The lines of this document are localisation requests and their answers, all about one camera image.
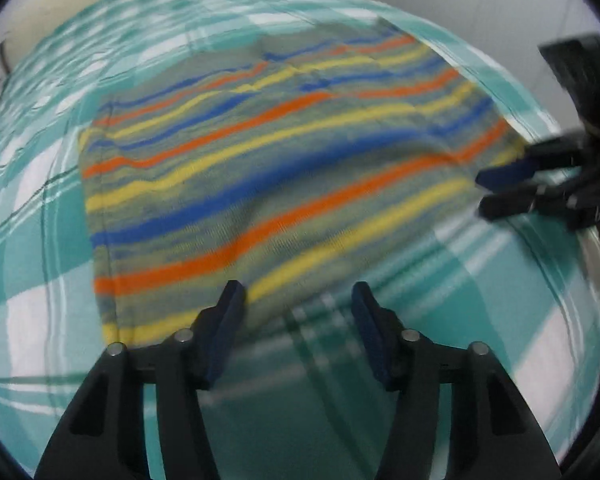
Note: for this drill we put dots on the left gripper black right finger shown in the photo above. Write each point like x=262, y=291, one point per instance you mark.
x=492, y=431

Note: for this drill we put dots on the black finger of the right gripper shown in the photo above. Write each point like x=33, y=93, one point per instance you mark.
x=557, y=153
x=549, y=200

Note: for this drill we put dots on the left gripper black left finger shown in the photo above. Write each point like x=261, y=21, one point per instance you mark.
x=102, y=434

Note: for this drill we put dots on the teal white plaid bedspread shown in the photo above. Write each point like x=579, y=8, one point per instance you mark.
x=298, y=399

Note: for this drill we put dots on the multicolour striped knitted sweater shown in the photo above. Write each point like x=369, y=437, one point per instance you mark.
x=292, y=163

